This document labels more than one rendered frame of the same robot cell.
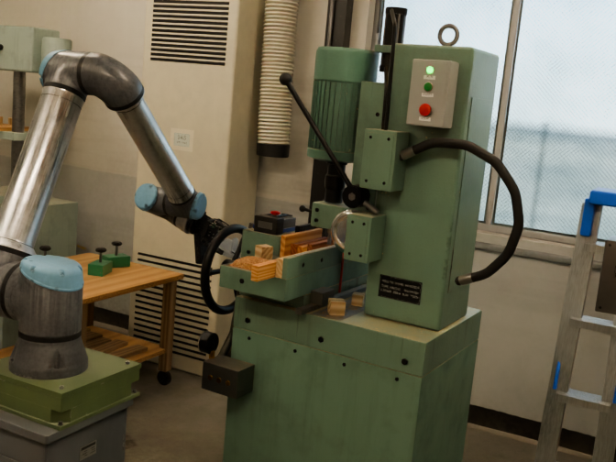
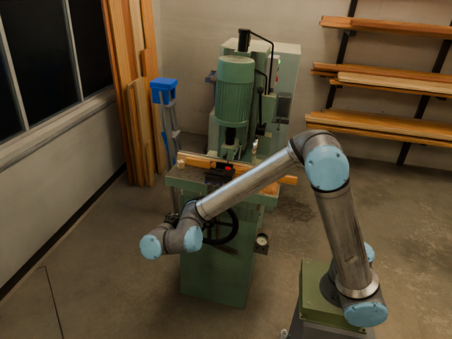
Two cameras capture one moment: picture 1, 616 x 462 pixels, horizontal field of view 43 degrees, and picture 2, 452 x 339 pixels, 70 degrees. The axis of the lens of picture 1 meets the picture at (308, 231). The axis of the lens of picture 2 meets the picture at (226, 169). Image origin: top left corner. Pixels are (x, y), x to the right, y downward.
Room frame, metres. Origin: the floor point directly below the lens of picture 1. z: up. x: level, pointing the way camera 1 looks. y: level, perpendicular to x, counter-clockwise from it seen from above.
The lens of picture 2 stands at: (2.73, 1.40, 1.81)
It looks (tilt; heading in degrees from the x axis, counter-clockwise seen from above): 30 degrees down; 252
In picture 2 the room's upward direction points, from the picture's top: 5 degrees clockwise
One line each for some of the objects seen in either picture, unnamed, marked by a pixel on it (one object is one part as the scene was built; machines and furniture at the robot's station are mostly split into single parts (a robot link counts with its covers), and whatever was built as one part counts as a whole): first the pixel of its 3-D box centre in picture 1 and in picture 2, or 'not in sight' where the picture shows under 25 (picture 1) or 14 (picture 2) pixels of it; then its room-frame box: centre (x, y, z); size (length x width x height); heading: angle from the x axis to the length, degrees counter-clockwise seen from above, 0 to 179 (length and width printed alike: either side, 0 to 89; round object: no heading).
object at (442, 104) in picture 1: (432, 93); (272, 70); (1.97, -0.27, 1.40); 0.10 x 0.06 x 0.16; 60
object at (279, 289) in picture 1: (295, 264); (222, 185); (2.30, 0.03, 0.87); 0.61 x 0.30 x 0.06; 150
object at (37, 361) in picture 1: (49, 347); (343, 283); (1.89, 0.62, 0.69); 0.19 x 0.19 x 0.10
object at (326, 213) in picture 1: (337, 219); (230, 149); (2.23, -0.08, 1.03); 0.14 x 0.07 x 0.09; 60
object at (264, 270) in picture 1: (315, 257); (239, 170); (2.18, -0.03, 0.92); 0.62 x 0.02 x 0.04; 150
